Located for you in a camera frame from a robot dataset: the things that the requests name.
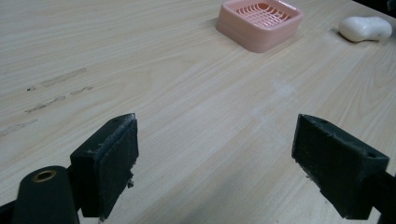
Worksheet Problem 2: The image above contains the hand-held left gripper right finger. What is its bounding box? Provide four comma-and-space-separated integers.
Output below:
290, 113, 390, 220

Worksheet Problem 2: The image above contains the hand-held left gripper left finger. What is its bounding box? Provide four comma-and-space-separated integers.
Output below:
69, 112, 140, 222

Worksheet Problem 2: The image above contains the white soap bar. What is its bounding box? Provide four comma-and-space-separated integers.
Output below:
337, 16, 393, 43

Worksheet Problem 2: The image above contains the pink soap dish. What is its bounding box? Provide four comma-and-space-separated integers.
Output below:
215, 0, 304, 54

